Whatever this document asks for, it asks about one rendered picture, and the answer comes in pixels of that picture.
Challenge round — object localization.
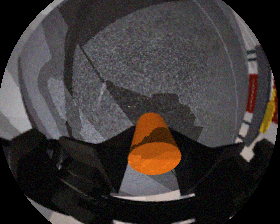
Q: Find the orange knob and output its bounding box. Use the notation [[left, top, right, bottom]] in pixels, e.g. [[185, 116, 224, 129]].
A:
[[129, 113, 181, 176]]

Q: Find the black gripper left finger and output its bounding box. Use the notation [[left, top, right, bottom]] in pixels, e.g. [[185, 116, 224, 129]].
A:
[[59, 126, 136, 194]]

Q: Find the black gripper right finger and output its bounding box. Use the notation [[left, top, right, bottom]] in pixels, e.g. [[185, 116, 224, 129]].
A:
[[167, 127, 245, 196]]

